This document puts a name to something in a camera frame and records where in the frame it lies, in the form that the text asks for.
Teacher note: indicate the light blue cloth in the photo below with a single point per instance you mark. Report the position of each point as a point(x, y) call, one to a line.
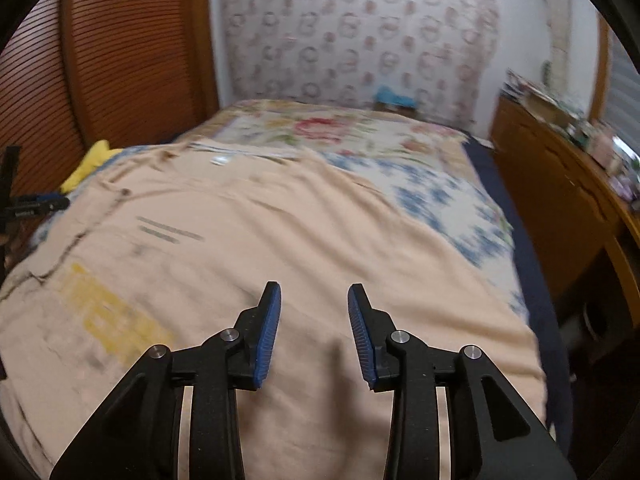
point(395, 96)

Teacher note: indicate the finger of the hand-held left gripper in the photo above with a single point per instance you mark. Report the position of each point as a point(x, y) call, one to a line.
point(42, 204)

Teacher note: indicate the floral bed quilt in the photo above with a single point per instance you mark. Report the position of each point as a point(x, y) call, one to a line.
point(400, 160)

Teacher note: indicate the white lace curtain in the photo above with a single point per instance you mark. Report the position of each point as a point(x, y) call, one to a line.
point(557, 20)

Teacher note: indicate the wooden louvered wardrobe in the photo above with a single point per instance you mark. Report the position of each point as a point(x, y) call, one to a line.
point(115, 55)

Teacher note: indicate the yellow cloth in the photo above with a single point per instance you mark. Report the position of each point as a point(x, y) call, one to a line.
point(92, 160)

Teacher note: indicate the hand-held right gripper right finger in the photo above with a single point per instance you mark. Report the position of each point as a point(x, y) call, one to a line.
point(361, 330)

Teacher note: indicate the clutter on dresser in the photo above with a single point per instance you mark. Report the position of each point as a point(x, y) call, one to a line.
point(565, 115)

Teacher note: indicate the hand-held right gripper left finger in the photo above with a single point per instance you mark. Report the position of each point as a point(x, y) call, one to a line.
point(267, 330)

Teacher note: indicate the navy bed sheet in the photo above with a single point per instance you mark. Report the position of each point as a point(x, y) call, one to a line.
point(525, 260)

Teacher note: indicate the wooden dresser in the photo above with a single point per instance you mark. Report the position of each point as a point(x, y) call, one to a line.
point(555, 195)

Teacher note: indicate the beige t-shirt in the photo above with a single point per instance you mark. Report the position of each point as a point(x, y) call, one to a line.
point(300, 240)

